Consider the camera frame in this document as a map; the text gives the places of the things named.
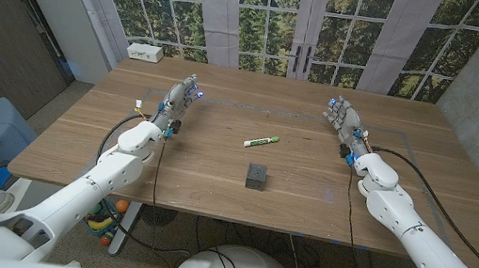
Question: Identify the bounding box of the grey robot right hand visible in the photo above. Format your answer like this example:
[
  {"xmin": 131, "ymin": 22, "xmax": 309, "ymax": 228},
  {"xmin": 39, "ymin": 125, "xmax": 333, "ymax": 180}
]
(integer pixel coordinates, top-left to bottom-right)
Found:
[{"xmin": 315, "ymin": 92, "xmax": 378, "ymax": 162}]

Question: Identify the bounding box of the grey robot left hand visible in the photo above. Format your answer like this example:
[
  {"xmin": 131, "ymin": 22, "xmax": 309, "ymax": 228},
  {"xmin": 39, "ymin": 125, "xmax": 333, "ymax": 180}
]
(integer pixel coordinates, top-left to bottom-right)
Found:
[{"xmin": 147, "ymin": 68, "xmax": 207, "ymax": 137}]

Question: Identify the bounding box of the white green marker body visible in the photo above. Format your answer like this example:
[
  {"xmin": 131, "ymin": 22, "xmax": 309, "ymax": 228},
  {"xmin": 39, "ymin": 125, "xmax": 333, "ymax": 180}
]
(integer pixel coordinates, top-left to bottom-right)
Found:
[{"xmin": 242, "ymin": 133, "xmax": 273, "ymax": 152}]

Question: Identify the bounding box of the dark grey block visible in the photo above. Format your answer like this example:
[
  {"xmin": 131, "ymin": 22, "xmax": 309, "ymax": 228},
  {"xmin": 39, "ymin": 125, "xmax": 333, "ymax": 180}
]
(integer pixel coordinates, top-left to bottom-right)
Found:
[{"xmin": 244, "ymin": 162, "xmax": 270, "ymax": 193}]

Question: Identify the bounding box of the white power box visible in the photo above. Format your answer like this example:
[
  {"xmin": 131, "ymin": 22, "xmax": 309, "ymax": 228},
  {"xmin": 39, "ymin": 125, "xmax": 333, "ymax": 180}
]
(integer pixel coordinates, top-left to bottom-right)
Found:
[{"xmin": 125, "ymin": 41, "xmax": 166, "ymax": 66}]

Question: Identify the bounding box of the printed window backdrop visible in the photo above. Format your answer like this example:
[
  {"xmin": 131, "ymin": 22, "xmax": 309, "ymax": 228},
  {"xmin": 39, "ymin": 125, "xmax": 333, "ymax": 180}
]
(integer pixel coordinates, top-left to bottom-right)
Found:
[{"xmin": 50, "ymin": 0, "xmax": 479, "ymax": 112}]

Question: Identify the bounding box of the black round mesh object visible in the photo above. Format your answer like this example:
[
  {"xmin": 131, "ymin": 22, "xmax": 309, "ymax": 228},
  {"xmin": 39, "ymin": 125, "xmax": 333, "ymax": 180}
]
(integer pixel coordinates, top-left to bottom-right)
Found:
[{"xmin": 137, "ymin": 203, "xmax": 180, "ymax": 230}]

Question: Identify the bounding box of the orange ball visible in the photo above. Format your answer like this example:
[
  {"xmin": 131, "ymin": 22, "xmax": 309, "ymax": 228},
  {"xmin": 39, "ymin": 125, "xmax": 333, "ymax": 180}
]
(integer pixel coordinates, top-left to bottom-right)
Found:
[{"xmin": 114, "ymin": 198, "xmax": 131, "ymax": 214}]

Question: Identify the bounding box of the white table leg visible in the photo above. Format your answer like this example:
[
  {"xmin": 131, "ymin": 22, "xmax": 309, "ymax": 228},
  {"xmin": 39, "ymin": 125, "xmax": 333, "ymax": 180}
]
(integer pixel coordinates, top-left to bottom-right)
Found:
[{"xmin": 107, "ymin": 199, "xmax": 143, "ymax": 260}]

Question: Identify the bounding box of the basket of toy fruit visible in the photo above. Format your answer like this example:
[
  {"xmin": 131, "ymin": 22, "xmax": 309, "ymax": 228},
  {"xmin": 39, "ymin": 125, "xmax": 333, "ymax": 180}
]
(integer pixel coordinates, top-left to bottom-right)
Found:
[{"xmin": 79, "ymin": 196, "xmax": 125, "ymax": 249}]

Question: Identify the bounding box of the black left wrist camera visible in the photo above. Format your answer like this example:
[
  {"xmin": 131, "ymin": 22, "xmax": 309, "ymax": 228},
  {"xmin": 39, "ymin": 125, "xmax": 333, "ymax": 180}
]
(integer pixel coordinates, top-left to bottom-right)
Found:
[{"xmin": 168, "ymin": 117, "xmax": 184, "ymax": 135}]

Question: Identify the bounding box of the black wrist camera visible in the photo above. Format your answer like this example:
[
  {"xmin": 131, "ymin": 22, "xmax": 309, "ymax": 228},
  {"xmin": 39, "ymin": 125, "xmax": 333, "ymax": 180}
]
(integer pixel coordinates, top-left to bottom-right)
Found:
[
  {"xmin": 168, "ymin": 117, "xmax": 184, "ymax": 135},
  {"xmin": 337, "ymin": 142, "xmax": 353, "ymax": 160}
]

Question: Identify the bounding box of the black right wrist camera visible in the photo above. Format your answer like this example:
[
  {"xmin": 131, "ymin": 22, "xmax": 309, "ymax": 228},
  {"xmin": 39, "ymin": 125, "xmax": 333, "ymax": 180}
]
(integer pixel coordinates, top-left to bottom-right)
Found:
[{"xmin": 337, "ymin": 142, "xmax": 353, "ymax": 160}]

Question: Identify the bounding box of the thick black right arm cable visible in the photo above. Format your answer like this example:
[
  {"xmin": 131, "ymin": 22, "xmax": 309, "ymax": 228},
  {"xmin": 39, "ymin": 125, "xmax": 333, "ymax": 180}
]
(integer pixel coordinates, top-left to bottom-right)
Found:
[{"xmin": 352, "ymin": 145, "xmax": 479, "ymax": 268}]

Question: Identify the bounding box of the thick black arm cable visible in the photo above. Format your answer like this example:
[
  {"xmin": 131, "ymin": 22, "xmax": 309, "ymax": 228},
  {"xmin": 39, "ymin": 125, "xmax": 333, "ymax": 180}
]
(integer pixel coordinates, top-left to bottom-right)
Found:
[
  {"xmin": 94, "ymin": 106, "xmax": 151, "ymax": 173},
  {"xmin": 352, "ymin": 145, "xmax": 479, "ymax": 268}
]

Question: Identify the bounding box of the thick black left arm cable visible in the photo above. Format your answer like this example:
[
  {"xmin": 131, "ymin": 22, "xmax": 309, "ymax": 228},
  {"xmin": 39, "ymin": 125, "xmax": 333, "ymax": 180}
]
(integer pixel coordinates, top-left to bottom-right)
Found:
[{"xmin": 94, "ymin": 106, "xmax": 151, "ymax": 173}]

